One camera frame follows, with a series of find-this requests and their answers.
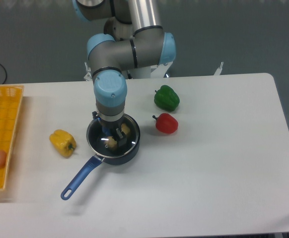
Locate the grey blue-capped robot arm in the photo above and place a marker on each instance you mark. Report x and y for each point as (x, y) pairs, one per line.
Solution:
(145, 45)

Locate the red bell pepper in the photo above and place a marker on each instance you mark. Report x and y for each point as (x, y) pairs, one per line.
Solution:
(165, 123)

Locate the toasted bread slice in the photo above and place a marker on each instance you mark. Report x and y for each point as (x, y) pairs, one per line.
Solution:
(110, 141)

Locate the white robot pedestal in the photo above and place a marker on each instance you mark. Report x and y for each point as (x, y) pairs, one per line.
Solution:
(154, 71)

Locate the green bell pepper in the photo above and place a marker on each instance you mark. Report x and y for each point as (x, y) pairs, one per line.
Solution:
(166, 98)

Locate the glass pot lid blue knob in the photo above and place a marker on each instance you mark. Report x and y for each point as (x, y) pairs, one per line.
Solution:
(95, 138)

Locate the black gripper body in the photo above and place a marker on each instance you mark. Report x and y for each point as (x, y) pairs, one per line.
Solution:
(108, 122)

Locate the yellow bell pepper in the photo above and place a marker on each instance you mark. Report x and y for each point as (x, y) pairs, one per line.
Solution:
(63, 142)

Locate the dark pot blue handle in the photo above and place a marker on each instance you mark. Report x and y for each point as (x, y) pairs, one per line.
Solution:
(90, 165)

